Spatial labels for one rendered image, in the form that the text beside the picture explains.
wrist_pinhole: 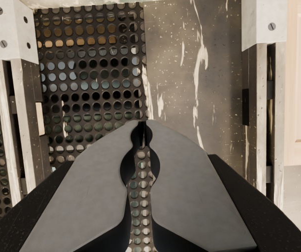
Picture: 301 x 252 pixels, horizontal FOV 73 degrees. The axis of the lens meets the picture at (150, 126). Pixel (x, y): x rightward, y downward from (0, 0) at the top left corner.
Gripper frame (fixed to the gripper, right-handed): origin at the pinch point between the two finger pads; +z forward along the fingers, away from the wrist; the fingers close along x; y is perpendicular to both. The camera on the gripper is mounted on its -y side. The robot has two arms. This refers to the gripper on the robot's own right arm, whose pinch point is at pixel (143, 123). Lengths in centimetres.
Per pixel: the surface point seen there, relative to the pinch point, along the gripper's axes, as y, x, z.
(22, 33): -2.5, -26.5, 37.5
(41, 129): 18.4, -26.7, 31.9
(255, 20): -2.8, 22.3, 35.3
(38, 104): 13.0, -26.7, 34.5
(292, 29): 0, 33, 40
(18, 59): 2.1, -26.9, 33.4
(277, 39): 0.8, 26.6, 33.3
